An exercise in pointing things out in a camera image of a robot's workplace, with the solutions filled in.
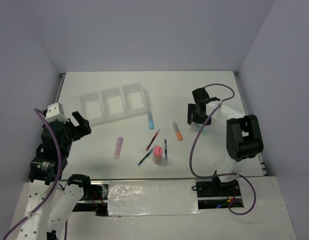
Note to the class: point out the pink-lidded small bottle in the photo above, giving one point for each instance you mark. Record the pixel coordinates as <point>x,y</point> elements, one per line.
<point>157,155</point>

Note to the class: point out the silver foil cover panel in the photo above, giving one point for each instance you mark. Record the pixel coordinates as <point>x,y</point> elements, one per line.
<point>152,198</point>

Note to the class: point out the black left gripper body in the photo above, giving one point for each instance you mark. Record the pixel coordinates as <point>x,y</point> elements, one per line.
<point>74,133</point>

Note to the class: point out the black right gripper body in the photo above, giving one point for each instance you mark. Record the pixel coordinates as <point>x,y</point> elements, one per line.
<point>200,118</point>

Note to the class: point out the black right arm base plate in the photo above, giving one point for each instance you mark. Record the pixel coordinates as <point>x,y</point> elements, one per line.
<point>207,190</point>

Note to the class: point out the green highlighter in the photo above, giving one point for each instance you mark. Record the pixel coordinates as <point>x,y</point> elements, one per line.
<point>203,132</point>

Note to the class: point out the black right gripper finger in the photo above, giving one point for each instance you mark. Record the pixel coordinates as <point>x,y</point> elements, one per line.
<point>213,99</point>
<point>191,110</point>

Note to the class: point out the light blue pen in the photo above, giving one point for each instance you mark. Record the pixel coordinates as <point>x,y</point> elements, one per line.
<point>145,157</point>

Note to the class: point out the white three-compartment tray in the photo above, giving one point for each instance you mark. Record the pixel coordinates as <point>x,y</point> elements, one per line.
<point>113,104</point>

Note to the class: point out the dark blue pen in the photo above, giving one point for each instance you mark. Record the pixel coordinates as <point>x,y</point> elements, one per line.
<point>165,149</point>

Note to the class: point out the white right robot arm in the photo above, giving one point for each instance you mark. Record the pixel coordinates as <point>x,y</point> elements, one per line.
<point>243,138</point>

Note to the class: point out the blue highlighter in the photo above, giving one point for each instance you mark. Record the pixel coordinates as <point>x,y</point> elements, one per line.
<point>150,120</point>

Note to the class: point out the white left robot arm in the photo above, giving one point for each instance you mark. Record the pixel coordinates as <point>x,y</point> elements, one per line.
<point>42,220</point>

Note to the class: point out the pink highlighter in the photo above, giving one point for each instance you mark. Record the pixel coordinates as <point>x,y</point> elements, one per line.
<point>118,148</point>

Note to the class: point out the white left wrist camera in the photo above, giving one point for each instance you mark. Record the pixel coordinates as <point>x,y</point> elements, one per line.
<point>55,112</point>

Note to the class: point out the orange highlighter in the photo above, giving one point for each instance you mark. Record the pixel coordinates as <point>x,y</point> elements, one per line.
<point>177,131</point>

